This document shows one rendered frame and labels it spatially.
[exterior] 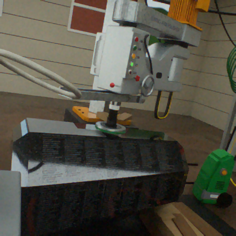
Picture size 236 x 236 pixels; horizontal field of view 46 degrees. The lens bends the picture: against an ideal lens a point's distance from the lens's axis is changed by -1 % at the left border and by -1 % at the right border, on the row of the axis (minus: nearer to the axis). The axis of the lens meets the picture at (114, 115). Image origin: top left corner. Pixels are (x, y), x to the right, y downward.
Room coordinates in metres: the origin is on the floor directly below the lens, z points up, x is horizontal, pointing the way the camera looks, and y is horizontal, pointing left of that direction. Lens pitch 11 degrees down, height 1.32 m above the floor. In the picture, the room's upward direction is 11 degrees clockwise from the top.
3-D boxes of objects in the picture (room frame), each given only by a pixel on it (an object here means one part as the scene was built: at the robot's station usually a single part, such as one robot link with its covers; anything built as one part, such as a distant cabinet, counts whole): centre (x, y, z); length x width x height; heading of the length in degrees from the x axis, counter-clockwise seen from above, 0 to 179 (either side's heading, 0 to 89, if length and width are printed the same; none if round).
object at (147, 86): (1.92, -0.16, 1.20); 0.15 x 0.10 x 0.15; 142
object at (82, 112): (2.79, 0.14, 0.76); 0.49 x 0.49 x 0.05; 25
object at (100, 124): (1.90, 0.01, 0.87); 0.21 x 0.21 x 0.01
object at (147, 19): (2.17, -0.21, 1.62); 0.96 x 0.25 x 0.17; 142
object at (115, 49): (1.96, -0.04, 1.32); 0.36 x 0.22 x 0.45; 142
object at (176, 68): (2.41, -0.40, 1.34); 0.19 x 0.19 x 0.20
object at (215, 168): (2.95, -1.23, 0.43); 0.35 x 0.35 x 0.87; 10
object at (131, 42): (1.77, -0.03, 1.37); 0.08 x 0.03 x 0.28; 142
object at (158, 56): (2.20, -0.24, 1.30); 0.74 x 0.23 x 0.49; 142
